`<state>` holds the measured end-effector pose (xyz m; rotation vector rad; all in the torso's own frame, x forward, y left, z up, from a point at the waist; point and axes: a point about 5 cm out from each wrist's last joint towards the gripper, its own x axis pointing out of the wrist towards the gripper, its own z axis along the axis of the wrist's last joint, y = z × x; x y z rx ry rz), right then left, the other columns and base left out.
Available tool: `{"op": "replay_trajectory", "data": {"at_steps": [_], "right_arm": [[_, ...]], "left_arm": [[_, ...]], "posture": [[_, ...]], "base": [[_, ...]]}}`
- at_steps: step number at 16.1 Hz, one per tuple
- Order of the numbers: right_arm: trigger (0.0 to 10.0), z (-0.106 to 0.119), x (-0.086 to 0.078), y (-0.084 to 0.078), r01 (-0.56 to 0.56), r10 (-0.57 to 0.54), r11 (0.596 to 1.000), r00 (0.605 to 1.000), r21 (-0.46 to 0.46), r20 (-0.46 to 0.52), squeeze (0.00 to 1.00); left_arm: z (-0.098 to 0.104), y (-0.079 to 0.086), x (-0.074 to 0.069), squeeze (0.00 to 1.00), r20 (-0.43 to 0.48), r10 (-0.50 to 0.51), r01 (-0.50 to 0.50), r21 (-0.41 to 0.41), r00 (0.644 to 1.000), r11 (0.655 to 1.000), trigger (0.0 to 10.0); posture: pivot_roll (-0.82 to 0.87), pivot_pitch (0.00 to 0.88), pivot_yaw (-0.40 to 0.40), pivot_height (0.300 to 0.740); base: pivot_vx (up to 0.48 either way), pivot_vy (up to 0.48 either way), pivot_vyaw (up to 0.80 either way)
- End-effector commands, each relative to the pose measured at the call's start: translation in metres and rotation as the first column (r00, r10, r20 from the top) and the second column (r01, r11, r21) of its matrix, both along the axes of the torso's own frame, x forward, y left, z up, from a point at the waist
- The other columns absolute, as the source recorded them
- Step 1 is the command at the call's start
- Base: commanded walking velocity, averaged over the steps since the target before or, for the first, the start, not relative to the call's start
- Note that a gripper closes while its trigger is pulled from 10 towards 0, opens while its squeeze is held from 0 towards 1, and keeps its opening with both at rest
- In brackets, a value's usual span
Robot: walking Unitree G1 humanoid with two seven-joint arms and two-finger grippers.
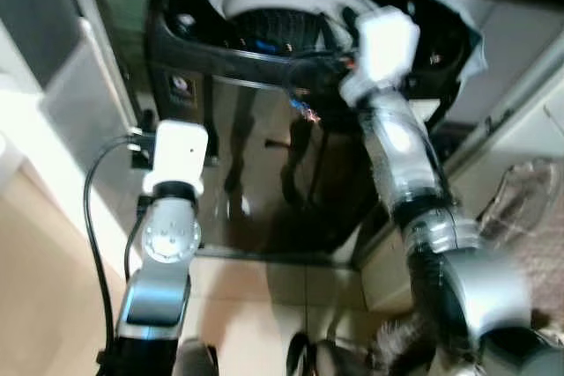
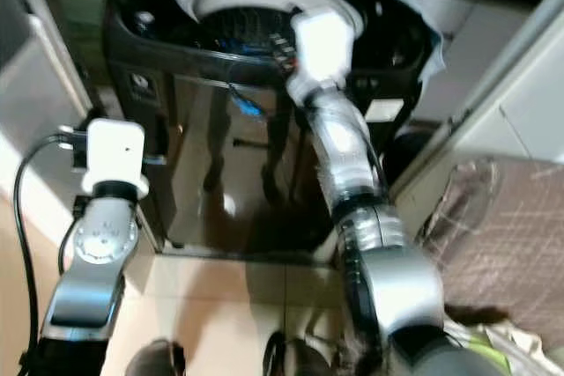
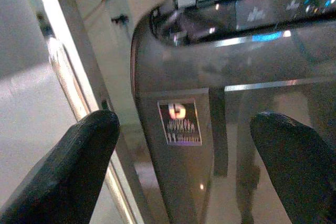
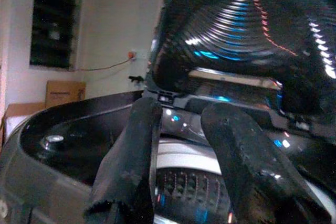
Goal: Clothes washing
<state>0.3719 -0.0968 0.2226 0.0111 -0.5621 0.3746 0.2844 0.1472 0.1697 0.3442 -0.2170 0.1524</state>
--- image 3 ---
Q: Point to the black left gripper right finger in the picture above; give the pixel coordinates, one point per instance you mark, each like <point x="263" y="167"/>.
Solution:
<point x="302" y="171"/>

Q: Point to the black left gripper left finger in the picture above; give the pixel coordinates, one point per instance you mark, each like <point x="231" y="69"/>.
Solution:
<point x="65" y="171"/>

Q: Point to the dark grey glossy washing machine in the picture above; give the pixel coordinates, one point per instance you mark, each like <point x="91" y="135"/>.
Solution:
<point x="178" y="72"/>

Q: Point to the shiny metal pipe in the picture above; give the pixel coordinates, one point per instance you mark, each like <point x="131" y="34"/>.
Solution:
<point x="65" y="77"/>

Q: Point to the dark sticker with orange logo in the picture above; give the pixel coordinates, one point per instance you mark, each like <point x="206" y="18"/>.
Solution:
<point x="181" y="129"/>

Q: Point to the small black wall hook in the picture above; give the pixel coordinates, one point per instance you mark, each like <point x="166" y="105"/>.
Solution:
<point x="119" y="19"/>

